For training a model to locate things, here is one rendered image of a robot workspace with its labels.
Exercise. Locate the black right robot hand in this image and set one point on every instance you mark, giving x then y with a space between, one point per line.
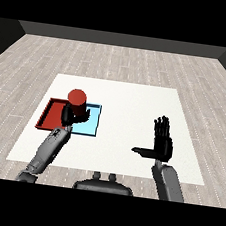
162 145

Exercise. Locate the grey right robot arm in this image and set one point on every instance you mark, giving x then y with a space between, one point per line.
168 181

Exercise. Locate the red shallow open box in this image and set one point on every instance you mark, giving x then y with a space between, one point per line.
53 115

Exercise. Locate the dark grey robot body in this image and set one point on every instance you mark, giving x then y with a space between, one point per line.
103 184

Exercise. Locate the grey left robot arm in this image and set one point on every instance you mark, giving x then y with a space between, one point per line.
47 153

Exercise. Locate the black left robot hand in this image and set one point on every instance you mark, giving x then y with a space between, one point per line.
68 116

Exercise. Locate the red can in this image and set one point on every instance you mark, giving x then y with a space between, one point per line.
77 101

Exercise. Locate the light blue shallow open box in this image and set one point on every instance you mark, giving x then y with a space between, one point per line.
86 125

